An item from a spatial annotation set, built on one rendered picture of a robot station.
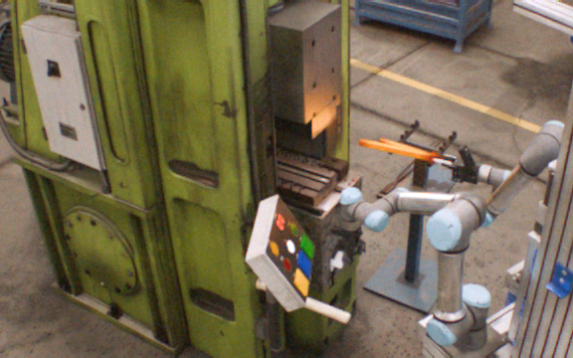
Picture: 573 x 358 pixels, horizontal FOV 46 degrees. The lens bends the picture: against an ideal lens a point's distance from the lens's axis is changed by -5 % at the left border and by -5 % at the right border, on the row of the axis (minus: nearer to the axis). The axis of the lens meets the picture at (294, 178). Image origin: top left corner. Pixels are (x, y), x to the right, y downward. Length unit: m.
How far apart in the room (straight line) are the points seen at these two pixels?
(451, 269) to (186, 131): 1.23
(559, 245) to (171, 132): 1.58
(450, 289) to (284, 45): 1.08
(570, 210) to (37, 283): 3.13
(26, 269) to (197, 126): 1.99
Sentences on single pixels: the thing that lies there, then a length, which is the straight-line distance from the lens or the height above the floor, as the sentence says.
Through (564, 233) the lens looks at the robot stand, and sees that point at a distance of 2.31.
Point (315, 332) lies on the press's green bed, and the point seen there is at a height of 0.17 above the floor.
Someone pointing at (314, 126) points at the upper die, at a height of 1.32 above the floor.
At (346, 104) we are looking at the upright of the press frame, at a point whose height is 1.11.
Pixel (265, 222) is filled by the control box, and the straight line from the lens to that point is 2.59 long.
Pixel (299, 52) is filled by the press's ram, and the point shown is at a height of 1.67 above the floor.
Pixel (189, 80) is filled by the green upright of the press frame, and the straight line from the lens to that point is 2.77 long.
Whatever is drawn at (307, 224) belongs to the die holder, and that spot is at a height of 0.86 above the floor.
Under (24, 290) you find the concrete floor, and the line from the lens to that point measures 4.37.
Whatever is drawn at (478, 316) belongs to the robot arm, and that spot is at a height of 1.00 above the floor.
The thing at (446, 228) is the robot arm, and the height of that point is 1.44.
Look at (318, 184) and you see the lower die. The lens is 3.10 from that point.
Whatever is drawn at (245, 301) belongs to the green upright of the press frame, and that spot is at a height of 0.54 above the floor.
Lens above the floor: 2.79
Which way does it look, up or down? 35 degrees down
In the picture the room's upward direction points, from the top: 2 degrees counter-clockwise
